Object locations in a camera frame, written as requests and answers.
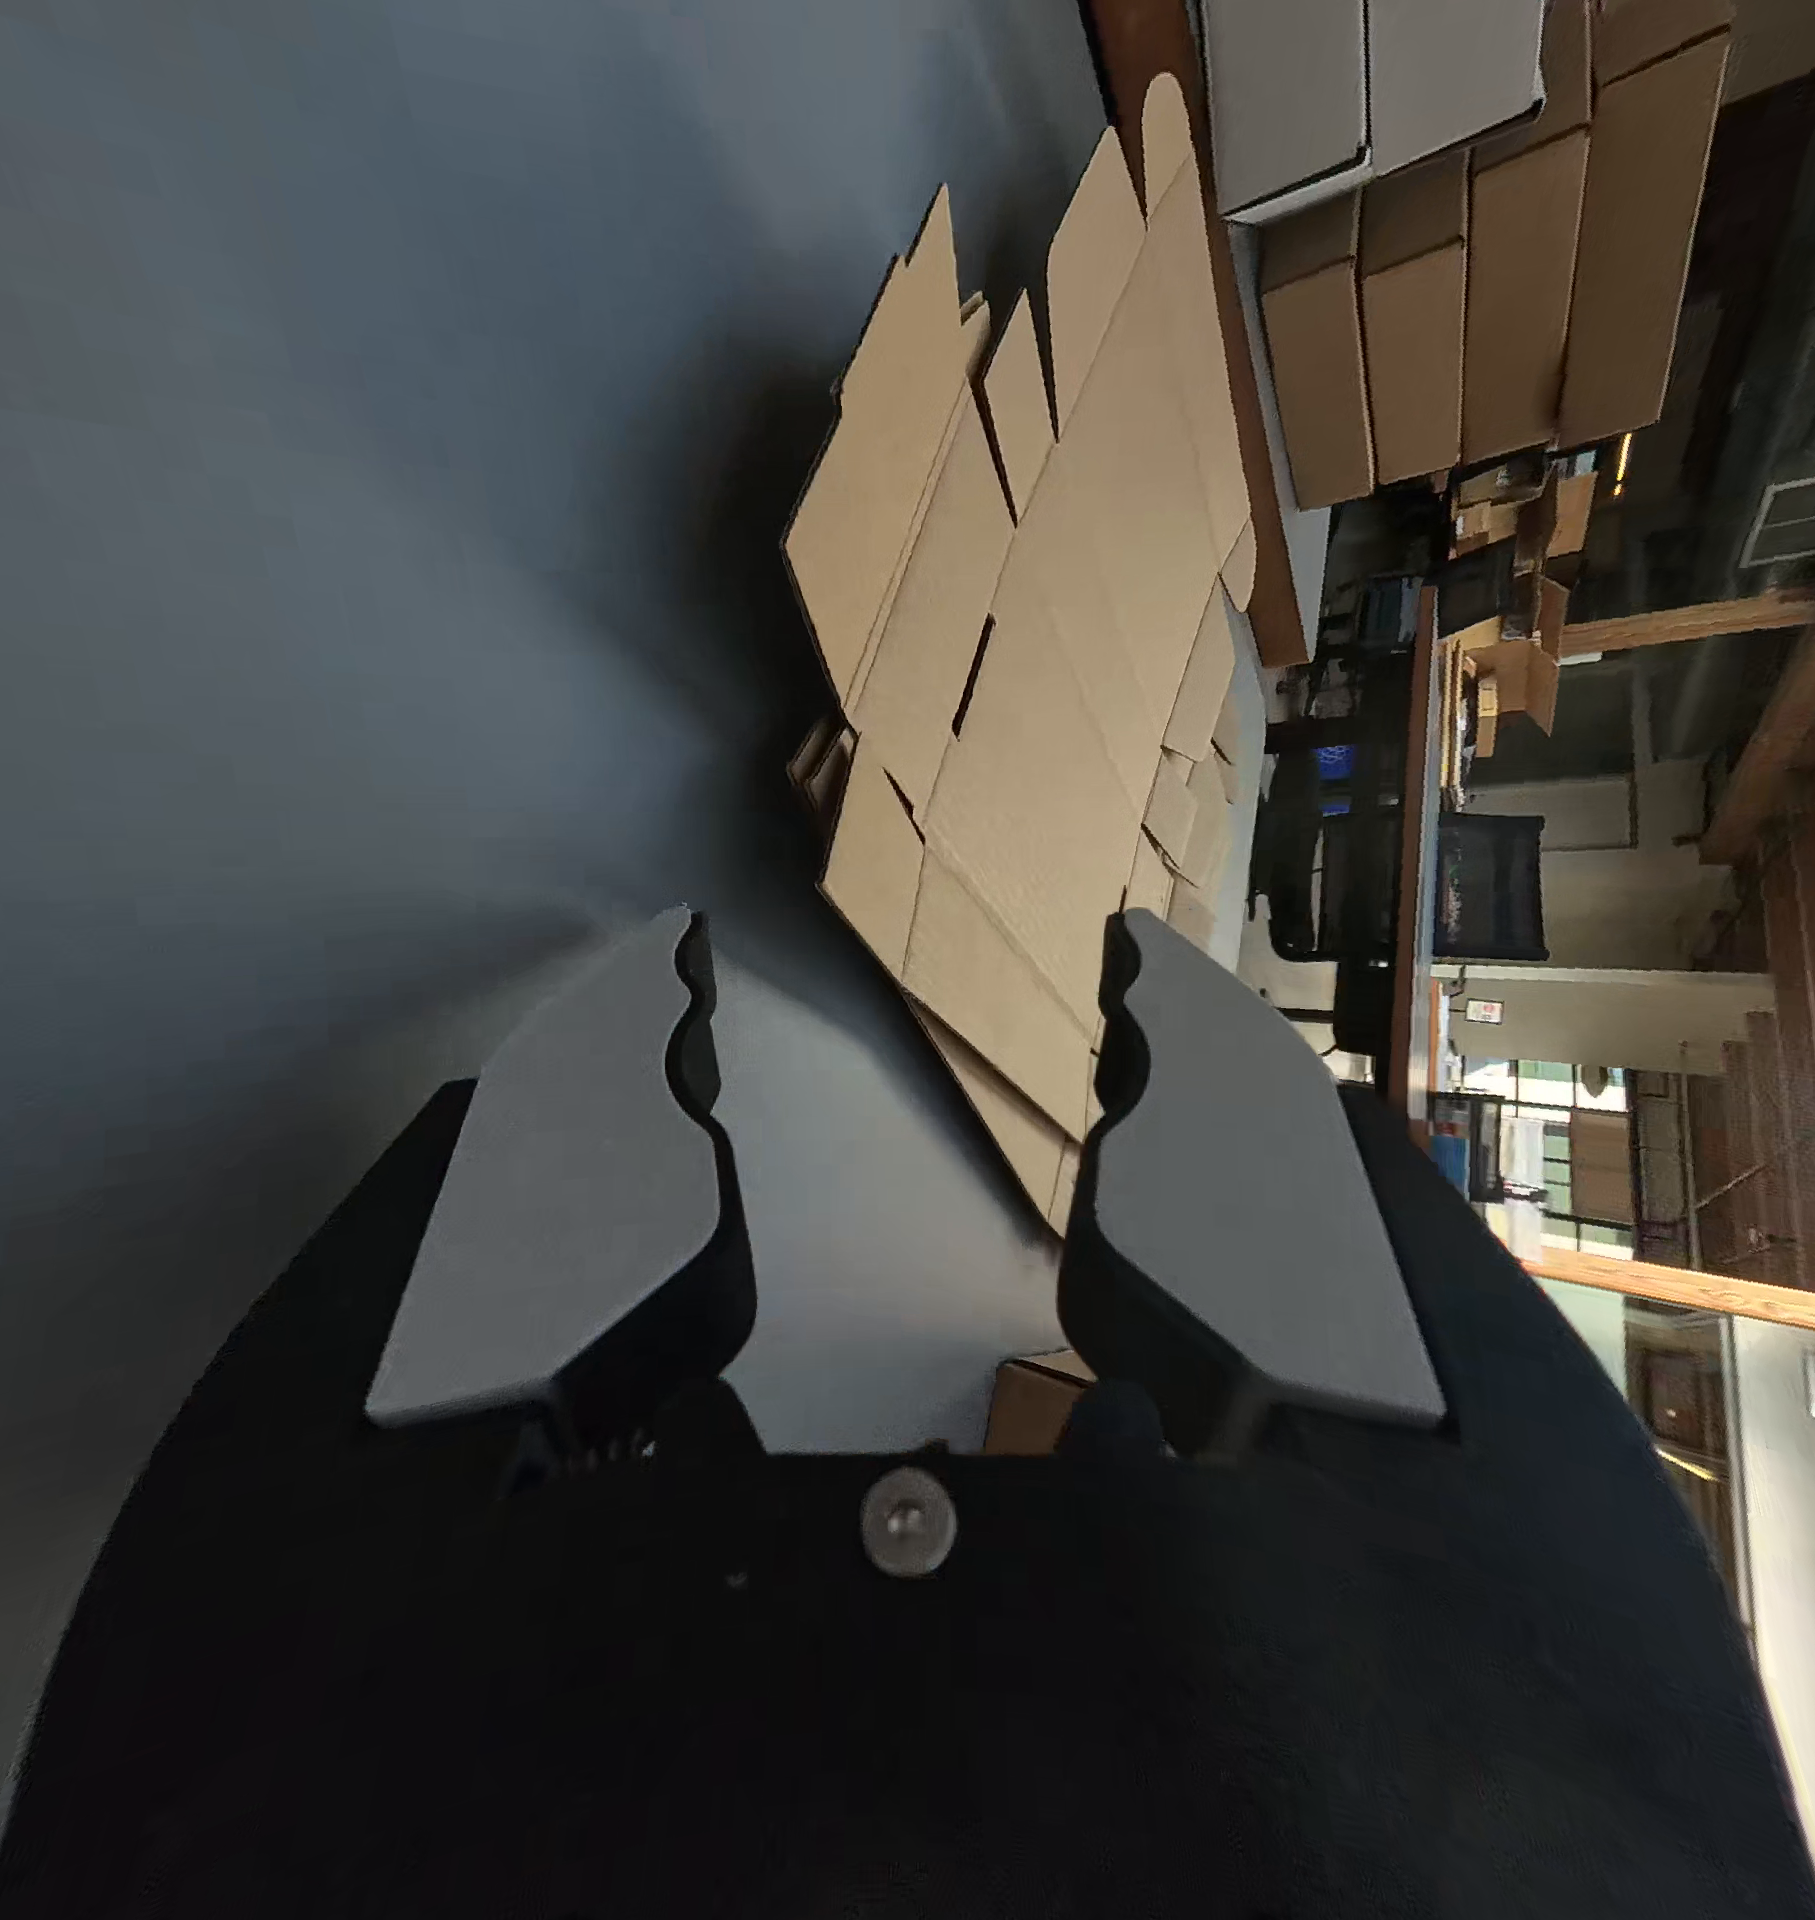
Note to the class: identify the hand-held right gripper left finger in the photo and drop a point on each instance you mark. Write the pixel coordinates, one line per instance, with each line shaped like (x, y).
(563, 1202)

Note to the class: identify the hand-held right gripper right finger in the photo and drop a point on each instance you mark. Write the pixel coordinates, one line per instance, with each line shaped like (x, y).
(1254, 1202)

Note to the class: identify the open brown cardboard box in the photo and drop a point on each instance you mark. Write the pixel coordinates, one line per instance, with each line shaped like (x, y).
(1508, 660)

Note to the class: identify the large white cardboard box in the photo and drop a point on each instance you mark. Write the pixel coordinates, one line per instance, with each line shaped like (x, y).
(1344, 91)

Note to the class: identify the black office chair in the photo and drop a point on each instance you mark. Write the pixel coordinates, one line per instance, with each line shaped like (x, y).
(1320, 900)

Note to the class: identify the black computer monitor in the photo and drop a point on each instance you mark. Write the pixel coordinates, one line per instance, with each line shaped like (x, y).
(1490, 885)

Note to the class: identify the wooden desk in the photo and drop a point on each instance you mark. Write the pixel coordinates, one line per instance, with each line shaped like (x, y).
(1415, 840)

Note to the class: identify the wooden railing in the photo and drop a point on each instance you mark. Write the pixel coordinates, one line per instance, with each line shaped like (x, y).
(1704, 1294)

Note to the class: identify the wooden ceiling beam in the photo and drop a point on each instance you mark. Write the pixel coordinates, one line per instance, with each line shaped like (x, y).
(1688, 615)

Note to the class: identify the white wall vent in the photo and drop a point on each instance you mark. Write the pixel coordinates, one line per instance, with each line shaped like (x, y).
(1807, 517)

